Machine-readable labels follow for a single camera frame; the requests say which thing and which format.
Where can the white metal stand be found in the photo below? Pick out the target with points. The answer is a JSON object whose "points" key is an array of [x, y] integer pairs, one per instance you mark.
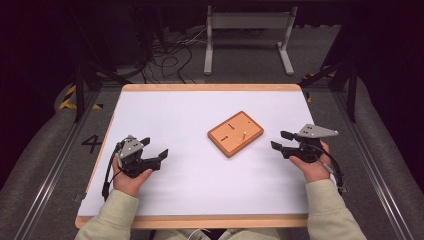
{"points": [[248, 20]]}

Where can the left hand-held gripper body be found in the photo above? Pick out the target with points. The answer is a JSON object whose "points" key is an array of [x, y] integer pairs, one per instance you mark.
{"points": [[133, 164]]}

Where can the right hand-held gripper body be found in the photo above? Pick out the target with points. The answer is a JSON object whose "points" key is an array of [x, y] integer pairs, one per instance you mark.
{"points": [[306, 151]]}

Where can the black metal stand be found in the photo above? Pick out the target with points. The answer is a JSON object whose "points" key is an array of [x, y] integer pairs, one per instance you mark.
{"points": [[79, 90], [351, 90]]}

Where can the aluminium rail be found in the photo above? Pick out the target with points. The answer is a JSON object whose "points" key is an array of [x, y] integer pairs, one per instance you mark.
{"points": [[370, 160], [56, 166]]}

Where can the wooden picture frame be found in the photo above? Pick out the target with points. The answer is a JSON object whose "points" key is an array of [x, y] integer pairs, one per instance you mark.
{"points": [[235, 133]]}

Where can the person's legs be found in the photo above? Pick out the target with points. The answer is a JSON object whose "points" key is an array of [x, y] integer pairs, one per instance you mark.
{"points": [[246, 234]]}

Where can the person's right hand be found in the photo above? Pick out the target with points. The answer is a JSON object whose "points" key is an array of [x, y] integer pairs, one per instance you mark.
{"points": [[313, 170]]}

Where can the person's left hand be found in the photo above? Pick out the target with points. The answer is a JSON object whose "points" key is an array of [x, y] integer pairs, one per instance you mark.
{"points": [[128, 185]]}

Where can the yellow black floor tape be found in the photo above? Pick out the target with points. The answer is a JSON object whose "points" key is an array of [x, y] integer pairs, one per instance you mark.
{"points": [[69, 96], [309, 97]]}

